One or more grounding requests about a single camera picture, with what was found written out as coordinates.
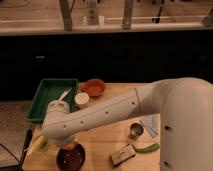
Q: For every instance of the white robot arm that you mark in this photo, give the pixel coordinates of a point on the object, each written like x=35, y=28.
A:
x=186, y=109

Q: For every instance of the metal can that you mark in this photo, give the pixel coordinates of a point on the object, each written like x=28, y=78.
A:
x=136, y=130

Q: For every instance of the light blue cloth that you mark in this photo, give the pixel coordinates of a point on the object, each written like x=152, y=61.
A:
x=150, y=123

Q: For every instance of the purple bowl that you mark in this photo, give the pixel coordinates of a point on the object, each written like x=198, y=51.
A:
x=71, y=160

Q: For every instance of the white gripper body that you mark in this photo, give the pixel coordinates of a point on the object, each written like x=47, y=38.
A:
x=62, y=141

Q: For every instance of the green plastic tray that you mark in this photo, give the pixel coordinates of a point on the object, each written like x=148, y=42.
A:
x=47, y=91

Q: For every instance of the yellow apple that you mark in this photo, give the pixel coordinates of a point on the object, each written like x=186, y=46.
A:
x=69, y=147

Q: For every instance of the corn cob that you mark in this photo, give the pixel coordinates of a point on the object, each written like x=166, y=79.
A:
x=40, y=143

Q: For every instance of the orange bowl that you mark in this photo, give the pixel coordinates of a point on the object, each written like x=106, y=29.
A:
x=94, y=87

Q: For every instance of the white cup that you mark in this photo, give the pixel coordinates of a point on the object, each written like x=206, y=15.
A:
x=82, y=100

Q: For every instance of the white dish brush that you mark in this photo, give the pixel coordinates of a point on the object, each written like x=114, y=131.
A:
x=64, y=94

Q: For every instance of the green cucumber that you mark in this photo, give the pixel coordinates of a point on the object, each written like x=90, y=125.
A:
x=149, y=149

